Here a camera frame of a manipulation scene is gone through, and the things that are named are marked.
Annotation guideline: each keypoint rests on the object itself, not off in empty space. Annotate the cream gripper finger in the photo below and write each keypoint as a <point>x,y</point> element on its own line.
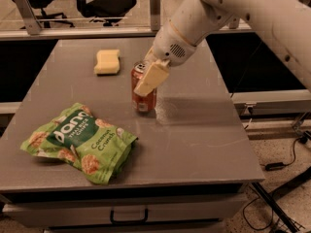
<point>157,72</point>
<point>150,56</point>

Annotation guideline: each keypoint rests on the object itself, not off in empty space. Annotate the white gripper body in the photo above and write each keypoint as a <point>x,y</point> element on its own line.
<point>170,47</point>

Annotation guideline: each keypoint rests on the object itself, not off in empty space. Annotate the orange soda can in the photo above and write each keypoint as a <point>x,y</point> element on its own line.
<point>142,104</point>

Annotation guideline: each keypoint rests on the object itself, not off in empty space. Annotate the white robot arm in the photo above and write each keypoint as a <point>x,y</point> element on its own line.
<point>283,25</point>

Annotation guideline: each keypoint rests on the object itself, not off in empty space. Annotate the green rice chip bag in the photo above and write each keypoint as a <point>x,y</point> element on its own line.
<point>90,144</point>

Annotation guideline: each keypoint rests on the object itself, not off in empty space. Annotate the yellow sponge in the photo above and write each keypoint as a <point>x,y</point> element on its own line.
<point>107,62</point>

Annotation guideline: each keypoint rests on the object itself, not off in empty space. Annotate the black office chair middle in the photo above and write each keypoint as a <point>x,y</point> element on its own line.
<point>109,12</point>

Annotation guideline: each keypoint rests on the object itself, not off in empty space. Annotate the metal bracket middle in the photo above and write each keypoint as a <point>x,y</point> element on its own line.
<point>155,15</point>

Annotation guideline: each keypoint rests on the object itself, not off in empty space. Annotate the metal bracket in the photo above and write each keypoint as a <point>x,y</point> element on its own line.
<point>155,15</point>
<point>31,23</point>
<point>234,24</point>

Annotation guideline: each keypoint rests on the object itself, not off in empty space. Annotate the metal bracket right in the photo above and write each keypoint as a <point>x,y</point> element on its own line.
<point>234,24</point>

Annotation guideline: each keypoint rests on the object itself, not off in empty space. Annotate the metal bracket left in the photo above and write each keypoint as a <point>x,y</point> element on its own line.
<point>31,23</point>

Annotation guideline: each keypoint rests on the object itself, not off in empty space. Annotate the black power adapter with cable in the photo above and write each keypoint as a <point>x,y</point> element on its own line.
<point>281,165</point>

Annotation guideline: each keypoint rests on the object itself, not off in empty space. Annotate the grey drawer with black handle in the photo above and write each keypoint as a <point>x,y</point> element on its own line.
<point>128,210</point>

